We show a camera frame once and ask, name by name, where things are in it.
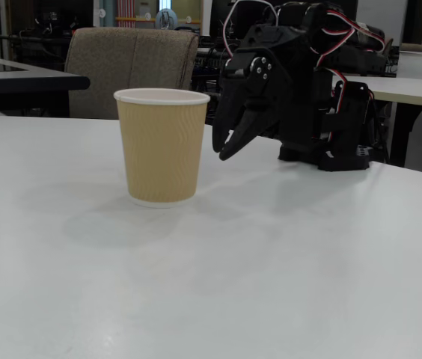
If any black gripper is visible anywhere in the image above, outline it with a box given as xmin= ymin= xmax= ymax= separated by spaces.
xmin=212 ymin=25 xmax=334 ymax=161

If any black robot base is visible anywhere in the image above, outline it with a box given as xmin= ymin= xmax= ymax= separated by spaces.
xmin=278 ymin=140 xmax=376 ymax=173

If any paper cup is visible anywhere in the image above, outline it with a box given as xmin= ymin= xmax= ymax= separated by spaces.
xmin=113 ymin=88 xmax=211 ymax=209

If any black monitor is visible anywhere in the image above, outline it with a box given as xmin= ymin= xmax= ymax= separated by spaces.
xmin=209 ymin=0 xmax=242 ymax=37

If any blue round object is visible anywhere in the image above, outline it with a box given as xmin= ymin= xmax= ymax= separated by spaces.
xmin=154 ymin=8 xmax=177 ymax=31

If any brown fabric chair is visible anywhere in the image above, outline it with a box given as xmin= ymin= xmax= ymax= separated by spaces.
xmin=64 ymin=26 xmax=200 ymax=120

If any red white striped panel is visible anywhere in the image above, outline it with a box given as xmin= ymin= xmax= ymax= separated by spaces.
xmin=116 ymin=0 xmax=136 ymax=28

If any beige table with dark leg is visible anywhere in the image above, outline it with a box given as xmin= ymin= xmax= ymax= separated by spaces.
xmin=340 ymin=74 xmax=422 ymax=168

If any dark cluttered workbench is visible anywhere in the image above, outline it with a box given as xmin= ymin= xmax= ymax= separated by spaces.
xmin=0 ymin=10 xmax=76 ymax=72

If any black table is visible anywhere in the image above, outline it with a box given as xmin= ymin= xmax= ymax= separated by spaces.
xmin=0 ymin=52 xmax=91 ymax=116

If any red white black gripper cable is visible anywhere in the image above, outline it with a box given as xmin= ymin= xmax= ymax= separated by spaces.
xmin=224 ymin=0 xmax=278 ymax=57

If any red white black arm cable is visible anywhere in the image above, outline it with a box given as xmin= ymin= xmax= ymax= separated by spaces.
xmin=330 ymin=70 xmax=348 ymax=145

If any red white black wrist cable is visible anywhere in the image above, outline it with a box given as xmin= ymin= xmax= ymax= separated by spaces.
xmin=308 ymin=10 xmax=386 ymax=68

